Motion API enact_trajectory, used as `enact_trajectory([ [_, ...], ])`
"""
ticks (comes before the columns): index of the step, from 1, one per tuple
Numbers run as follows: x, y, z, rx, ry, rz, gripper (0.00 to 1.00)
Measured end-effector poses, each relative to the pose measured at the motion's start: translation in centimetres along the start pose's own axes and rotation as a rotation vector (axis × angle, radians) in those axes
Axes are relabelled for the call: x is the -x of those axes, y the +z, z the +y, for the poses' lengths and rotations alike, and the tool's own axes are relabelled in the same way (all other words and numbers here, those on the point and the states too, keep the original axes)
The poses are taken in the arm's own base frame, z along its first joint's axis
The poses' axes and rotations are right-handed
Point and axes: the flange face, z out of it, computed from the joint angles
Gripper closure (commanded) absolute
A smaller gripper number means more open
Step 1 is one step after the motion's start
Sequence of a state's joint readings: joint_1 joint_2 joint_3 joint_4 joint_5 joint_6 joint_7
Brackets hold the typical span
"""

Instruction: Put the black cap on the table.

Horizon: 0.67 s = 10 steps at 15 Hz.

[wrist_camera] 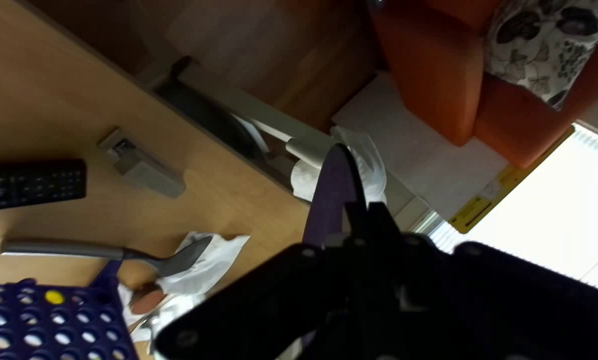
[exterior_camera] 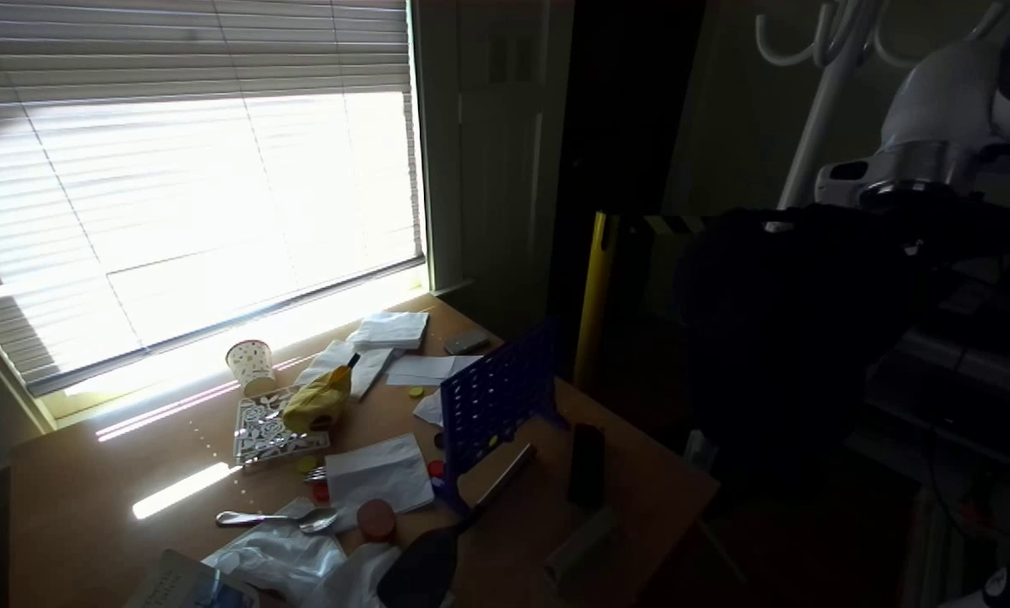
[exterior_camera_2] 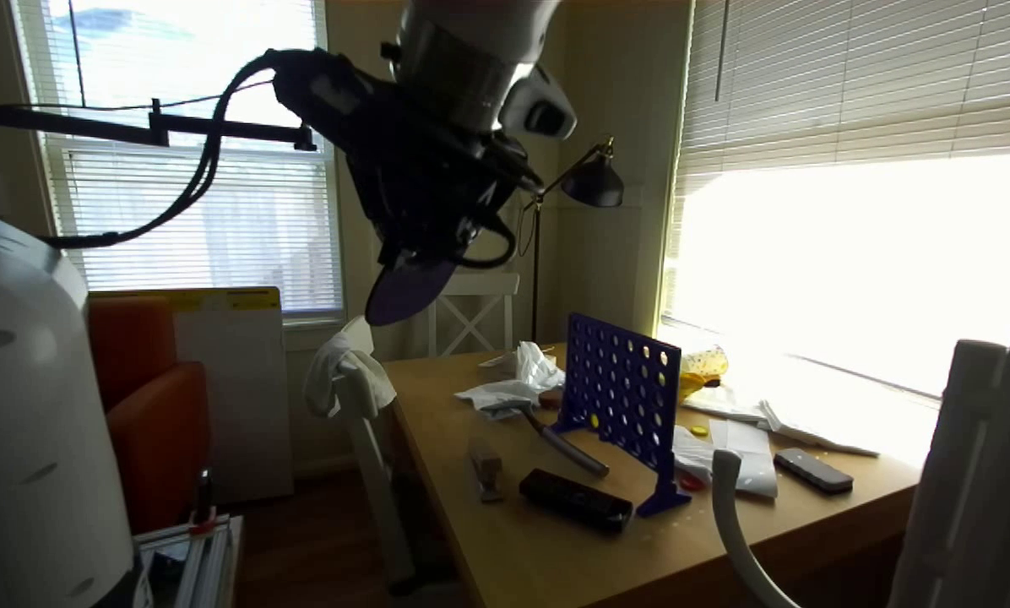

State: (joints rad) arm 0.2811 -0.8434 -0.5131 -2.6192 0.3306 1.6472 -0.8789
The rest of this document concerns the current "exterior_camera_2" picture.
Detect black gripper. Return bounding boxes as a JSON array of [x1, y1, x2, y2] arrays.
[[429, 106, 546, 208]]

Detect black cap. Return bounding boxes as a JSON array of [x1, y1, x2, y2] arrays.
[[267, 44, 505, 333]]

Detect black floor lamp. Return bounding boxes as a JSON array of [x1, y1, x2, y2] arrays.
[[518, 131, 633, 346]]

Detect white wooden chair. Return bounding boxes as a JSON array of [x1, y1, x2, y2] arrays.
[[426, 266, 525, 362]]

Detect white plastic bag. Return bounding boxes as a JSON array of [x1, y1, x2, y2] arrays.
[[451, 337, 570, 417]]

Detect white draped cloth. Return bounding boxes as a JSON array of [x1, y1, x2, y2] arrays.
[[304, 315, 402, 424]]

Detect small white window blind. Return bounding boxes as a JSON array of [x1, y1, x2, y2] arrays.
[[55, 135, 343, 319]]

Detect blue connect four grid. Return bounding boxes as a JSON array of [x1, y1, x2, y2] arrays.
[[549, 310, 697, 520]]

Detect long grey metal tool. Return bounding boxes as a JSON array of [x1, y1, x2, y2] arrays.
[[518, 404, 615, 479]]

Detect yellow snack bag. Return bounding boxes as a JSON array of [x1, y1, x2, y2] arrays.
[[679, 348, 734, 398]]

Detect white board with yellow edge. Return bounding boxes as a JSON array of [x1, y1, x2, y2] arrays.
[[164, 285, 297, 506]]

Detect black remote control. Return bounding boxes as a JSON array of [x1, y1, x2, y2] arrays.
[[771, 445, 858, 502], [518, 468, 638, 541]]

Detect large slatted window blind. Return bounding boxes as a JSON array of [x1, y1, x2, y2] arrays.
[[679, 0, 1010, 167]]

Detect white plastic utensil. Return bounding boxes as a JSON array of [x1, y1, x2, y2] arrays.
[[683, 398, 886, 464]]

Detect orange armchair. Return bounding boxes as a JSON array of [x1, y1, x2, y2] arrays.
[[85, 294, 216, 535]]

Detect white box of tools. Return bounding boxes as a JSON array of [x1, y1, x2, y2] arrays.
[[127, 511, 248, 608]]

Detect black cable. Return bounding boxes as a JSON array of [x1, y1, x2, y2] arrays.
[[45, 49, 286, 254]]

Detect grey chair frame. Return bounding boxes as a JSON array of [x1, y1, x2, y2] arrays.
[[335, 374, 426, 600]]

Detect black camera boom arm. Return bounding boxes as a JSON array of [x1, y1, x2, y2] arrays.
[[0, 96, 322, 156]]

